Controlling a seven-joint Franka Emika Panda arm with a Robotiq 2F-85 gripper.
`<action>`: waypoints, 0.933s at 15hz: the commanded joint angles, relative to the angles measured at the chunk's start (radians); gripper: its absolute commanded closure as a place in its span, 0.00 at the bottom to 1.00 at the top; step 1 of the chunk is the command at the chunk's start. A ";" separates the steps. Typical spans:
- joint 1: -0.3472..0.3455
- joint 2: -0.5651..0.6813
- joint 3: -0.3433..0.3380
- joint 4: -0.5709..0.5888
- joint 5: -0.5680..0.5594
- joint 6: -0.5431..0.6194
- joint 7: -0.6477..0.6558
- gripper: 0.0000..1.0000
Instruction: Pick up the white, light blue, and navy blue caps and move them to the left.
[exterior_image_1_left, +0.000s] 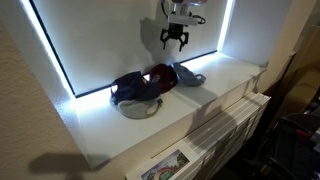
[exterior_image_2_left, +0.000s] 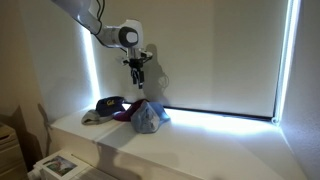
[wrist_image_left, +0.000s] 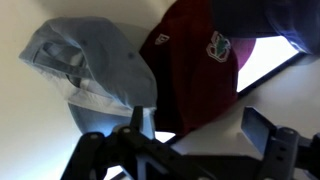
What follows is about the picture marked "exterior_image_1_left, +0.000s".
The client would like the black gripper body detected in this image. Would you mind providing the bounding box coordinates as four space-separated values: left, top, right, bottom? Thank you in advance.
165 23 185 37

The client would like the light blue denim cap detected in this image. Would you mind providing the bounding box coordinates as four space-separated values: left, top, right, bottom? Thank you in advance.
171 62 207 87

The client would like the navy cap with yellow logo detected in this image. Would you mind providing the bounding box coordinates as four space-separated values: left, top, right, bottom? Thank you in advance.
110 70 162 106

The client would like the white baseball cap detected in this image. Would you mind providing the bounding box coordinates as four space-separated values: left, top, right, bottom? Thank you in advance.
109 95 164 120

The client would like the maroon baseball cap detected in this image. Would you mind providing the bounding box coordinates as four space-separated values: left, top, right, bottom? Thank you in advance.
148 63 179 95

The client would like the white roller window blind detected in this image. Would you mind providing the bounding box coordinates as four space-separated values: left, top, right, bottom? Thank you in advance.
31 0 228 97

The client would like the tan cardboard box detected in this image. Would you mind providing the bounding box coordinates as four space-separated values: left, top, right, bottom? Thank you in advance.
277 67 320 116

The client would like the white framed picture card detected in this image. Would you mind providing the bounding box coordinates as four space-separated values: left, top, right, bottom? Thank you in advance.
125 139 205 180

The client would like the small red object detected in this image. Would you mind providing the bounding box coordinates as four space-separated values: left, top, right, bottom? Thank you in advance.
294 128 312 140

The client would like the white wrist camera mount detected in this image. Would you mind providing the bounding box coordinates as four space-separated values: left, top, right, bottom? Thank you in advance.
167 11 200 27

